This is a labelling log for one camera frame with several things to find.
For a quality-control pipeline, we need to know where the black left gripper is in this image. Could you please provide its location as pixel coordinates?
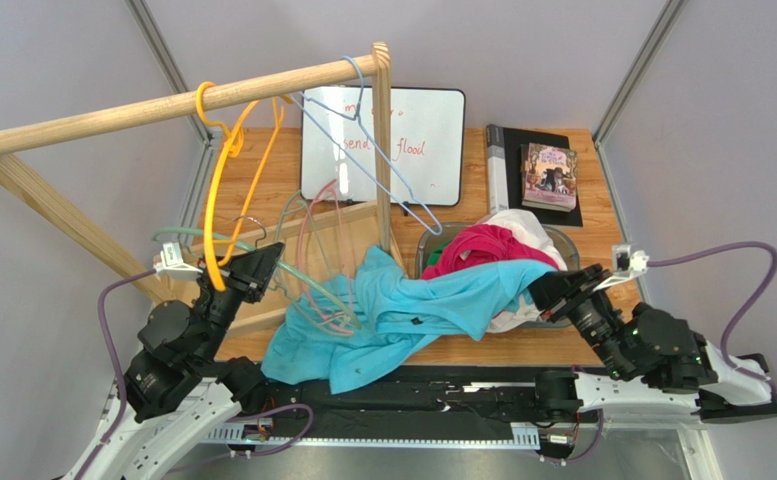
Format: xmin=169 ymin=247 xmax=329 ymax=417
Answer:
xmin=197 ymin=240 xmax=286 ymax=361

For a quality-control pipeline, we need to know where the sage green hanger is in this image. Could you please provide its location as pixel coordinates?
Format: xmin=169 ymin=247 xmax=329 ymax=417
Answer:
xmin=151 ymin=214 xmax=363 ymax=331

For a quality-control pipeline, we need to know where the white t shirt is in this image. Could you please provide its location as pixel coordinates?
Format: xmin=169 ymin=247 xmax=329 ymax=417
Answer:
xmin=478 ymin=209 xmax=567 ymax=334

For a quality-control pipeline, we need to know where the pink hanger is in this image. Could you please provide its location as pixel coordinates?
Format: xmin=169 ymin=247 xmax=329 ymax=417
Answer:
xmin=296 ymin=180 xmax=355 ymax=337

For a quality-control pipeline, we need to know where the yellow plastic hanger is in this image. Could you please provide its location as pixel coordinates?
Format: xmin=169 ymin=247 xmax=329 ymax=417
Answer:
xmin=194 ymin=81 xmax=293 ymax=292

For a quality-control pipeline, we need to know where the magenta t shirt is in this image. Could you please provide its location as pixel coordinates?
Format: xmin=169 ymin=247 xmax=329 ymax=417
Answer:
xmin=420 ymin=224 xmax=558 ymax=280

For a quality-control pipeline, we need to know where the light blue t shirt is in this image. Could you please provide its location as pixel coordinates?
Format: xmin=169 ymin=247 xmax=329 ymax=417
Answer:
xmin=261 ymin=247 xmax=552 ymax=394

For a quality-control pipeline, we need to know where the light blue wire hanger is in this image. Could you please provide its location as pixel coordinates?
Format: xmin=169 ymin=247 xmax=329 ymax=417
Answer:
xmin=288 ymin=54 xmax=444 ymax=238

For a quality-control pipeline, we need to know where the pale green hanger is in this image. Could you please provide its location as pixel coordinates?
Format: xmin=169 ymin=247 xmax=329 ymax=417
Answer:
xmin=274 ymin=192 xmax=357 ymax=337

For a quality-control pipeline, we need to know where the green t shirt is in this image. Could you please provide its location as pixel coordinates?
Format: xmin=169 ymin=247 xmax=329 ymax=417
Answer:
xmin=424 ymin=242 xmax=449 ymax=268

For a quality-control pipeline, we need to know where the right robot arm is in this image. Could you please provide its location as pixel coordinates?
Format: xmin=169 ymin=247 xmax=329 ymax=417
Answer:
xmin=528 ymin=265 xmax=777 ymax=424

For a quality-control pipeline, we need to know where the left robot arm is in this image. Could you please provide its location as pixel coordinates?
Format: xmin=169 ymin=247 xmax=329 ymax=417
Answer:
xmin=66 ymin=242 xmax=285 ymax=479

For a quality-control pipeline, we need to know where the illustrated paperback book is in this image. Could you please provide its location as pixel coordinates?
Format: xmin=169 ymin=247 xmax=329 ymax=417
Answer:
xmin=521 ymin=143 xmax=578 ymax=212

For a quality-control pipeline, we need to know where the clear blue plastic tub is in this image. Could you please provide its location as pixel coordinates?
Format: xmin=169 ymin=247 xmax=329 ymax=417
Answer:
xmin=414 ymin=220 xmax=586 ymax=330

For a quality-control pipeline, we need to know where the black binder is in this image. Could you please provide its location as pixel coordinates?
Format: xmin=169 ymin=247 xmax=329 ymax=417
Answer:
xmin=485 ymin=124 xmax=583 ymax=227

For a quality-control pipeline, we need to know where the white board with red writing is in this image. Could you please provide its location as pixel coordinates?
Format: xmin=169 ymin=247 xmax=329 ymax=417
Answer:
xmin=300 ymin=86 xmax=466 ymax=206

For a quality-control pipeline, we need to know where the wooden clothes rack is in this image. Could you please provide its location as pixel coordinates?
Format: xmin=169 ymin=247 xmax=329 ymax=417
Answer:
xmin=0 ymin=42 xmax=392 ymax=278

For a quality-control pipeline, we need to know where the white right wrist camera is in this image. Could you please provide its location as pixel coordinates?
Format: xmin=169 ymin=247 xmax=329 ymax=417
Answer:
xmin=593 ymin=243 xmax=650 ymax=292

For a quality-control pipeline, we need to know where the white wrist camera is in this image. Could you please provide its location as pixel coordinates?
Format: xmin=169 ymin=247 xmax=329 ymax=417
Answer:
xmin=154 ymin=242 xmax=202 ymax=282
xmin=593 ymin=243 xmax=650 ymax=292

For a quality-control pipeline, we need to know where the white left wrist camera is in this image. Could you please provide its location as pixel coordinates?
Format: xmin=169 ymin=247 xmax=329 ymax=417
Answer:
xmin=154 ymin=242 xmax=202 ymax=282

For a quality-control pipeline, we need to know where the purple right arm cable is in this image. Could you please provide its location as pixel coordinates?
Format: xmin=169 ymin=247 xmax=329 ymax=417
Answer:
xmin=646 ymin=241 xmax=777 ymax=394

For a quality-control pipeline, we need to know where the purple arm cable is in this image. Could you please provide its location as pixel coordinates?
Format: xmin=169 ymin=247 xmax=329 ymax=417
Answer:
xmin=71 ymin=268 xmax=158 ymax=480
xmin=646 ymin=241 xmax=777 ymax=394

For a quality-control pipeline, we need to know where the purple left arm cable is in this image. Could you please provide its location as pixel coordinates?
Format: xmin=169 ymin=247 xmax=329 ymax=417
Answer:
xmin=71 ymin=268 xmax=158 ymax=480

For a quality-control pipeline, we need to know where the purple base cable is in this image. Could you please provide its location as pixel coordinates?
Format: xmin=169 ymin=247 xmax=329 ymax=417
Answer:
xmin=174 ymin=402 xmax=315 ymax=467

